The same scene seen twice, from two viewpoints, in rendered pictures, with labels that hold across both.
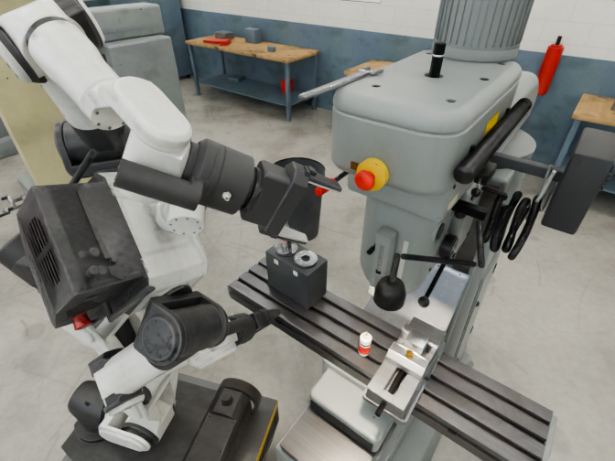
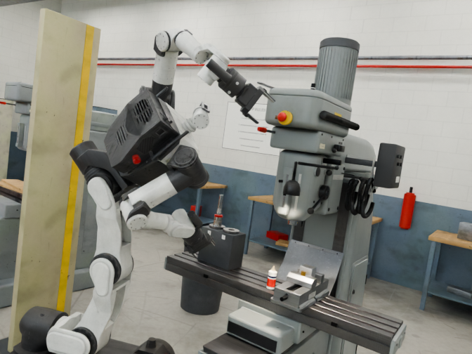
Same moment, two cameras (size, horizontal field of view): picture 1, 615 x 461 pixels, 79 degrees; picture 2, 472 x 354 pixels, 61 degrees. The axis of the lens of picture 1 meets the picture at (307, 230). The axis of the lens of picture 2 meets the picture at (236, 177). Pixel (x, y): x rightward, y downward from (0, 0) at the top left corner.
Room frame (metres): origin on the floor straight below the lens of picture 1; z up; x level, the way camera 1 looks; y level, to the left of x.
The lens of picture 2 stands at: (-1.07, 0.16, 1.62)
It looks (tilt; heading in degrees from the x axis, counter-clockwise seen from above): 5 degrees down; 356
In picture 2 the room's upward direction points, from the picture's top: 8 degrees clockwise
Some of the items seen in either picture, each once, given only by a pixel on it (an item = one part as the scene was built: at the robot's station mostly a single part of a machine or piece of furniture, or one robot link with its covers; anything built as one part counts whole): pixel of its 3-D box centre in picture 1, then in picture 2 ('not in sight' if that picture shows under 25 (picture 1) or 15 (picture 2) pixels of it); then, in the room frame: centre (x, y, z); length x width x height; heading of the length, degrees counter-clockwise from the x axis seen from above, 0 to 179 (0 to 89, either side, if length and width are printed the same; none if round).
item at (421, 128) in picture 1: (428, 112); (310, 114); (0.81, -0.27, 1.81); 0.47 x 0.26 x 0.16; 143
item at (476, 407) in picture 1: (363, 345); (270, 291); (0.84, -0.21, 0.93); 1.24 x 0.23 x 0.08; 53
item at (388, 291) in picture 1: (390, 290); (292, 187); (0.59, -0.19, 1.48); 0.07 x 0.07 x 0.06
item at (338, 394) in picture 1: (375, 369); (278, 315); (0.80, -0.26, 0.82); 0.50 x 0.35 x 0.12; 143
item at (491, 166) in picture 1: (480, 178); (336, 149); (0.77, -0.41, 1.66); 0.12 x 0.04 x 0.04; 143
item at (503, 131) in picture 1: (497, 133); (341, 121); (0.74, -0.40, 1.79); 0.45 x 0.04 x 0.04; 143
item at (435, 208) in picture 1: (423, 160); (308, 142); (0.83, -0.29, 1.68); 0.34 x 0.24 x 0.10; 143
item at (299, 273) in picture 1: (296, 271); (221, 245); (1.08, 0.04, 1.06); 0.22 x 0.12 x 0.20; 50
